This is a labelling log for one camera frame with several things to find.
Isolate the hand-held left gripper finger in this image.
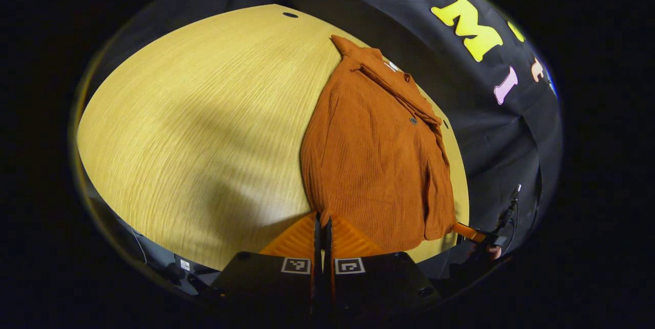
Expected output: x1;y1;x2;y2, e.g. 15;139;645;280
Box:
323;215;443;319
210;211;322;319

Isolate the black backdrop cloth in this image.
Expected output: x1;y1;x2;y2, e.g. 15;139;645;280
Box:
102;0;563;278

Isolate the rust orange button shirt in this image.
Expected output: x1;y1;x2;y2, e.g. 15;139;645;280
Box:
300;35;457;254

